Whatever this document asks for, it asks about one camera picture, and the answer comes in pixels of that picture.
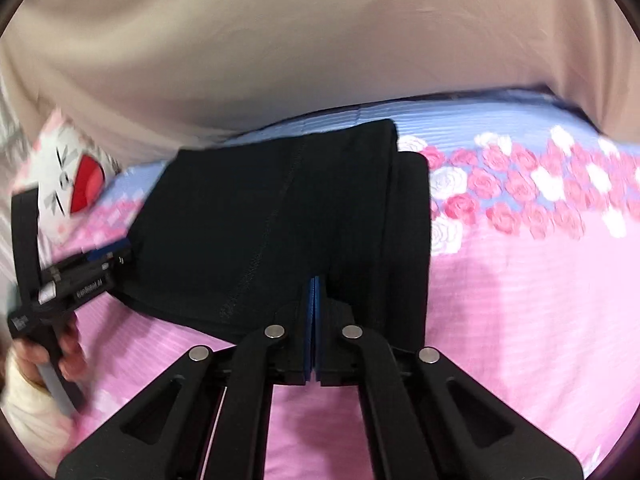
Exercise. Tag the pink floral bed sheet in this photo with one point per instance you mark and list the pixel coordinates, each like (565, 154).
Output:
(500, 310)

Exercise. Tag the cat print pillow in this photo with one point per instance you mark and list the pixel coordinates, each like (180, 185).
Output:
(60, 170)

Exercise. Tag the white curtain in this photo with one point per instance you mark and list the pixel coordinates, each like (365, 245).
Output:
(12, 135)

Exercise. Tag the person's left hand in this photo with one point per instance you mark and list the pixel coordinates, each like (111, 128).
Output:
(70, 355)

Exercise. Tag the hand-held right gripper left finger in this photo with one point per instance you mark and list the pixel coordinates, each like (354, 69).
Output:
(250, 385)

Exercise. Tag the beige curtain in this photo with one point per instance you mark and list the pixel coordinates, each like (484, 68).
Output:
(300, 50)

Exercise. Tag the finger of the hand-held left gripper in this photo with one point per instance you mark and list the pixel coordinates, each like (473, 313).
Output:
(107, 251)

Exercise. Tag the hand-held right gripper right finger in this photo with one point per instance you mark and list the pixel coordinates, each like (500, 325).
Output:
(380, 385)

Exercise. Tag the black pants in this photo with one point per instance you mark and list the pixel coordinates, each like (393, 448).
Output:
(250, 220)

